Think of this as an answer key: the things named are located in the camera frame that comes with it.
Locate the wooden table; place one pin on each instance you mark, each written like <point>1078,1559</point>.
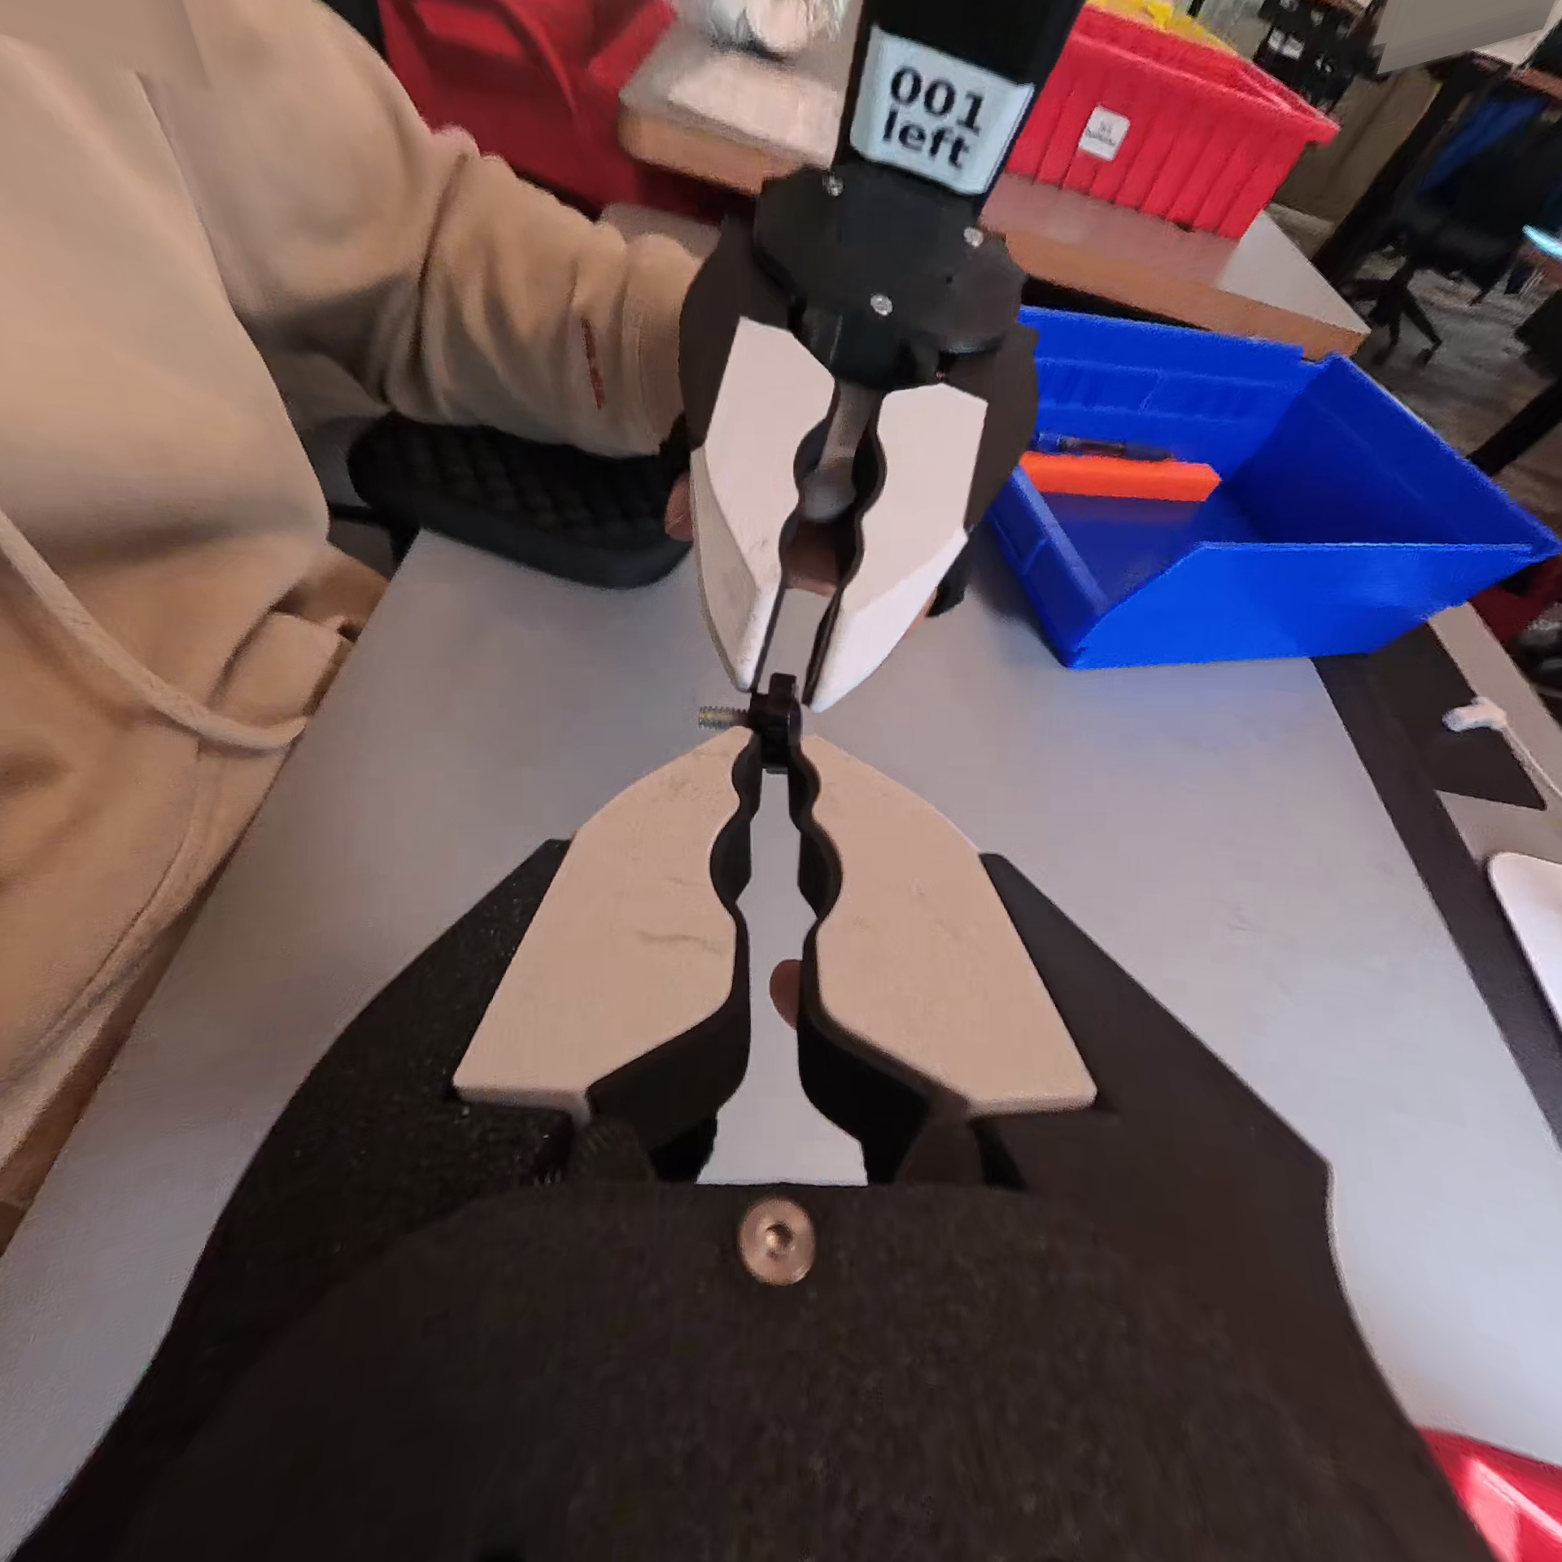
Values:
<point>1161,270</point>

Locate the red rounded object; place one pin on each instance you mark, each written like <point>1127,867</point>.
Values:
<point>1501,1501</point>

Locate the person's beige hoodie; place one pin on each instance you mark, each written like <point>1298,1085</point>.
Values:
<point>147,487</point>

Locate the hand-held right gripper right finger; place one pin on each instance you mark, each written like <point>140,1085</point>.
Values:
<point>939,965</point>

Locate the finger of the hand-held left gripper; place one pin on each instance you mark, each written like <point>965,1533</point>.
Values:
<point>745,514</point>
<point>915,514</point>

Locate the black seat cushion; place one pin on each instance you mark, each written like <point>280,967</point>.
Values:
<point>526,514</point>

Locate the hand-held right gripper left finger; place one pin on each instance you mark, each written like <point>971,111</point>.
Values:
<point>610,951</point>

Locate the black thumb screw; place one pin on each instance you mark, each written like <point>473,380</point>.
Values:
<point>774,721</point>

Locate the person's left forearm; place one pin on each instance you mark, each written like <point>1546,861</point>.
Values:
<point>526,304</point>

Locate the clear bag white pieces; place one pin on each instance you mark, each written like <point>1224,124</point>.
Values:
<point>770,25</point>

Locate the blue office chair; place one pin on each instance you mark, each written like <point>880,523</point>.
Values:
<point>1453,185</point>

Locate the large red ribbed bin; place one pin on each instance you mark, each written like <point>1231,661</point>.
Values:
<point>1173,136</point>

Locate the yellow bin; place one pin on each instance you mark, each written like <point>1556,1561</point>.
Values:
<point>1161,20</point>

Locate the person's left hand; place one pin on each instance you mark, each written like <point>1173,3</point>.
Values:
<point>812,561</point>

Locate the orange block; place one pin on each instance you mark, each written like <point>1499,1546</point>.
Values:
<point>1124,478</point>

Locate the small red bin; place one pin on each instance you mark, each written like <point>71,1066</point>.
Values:
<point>526,85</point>

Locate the red bag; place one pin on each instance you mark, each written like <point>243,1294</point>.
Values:
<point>1525,605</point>

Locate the blue plastic bin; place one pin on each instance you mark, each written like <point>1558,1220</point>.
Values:
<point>1280,599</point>

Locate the small white plastic piece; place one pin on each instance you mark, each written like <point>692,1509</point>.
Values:
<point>1476,715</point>

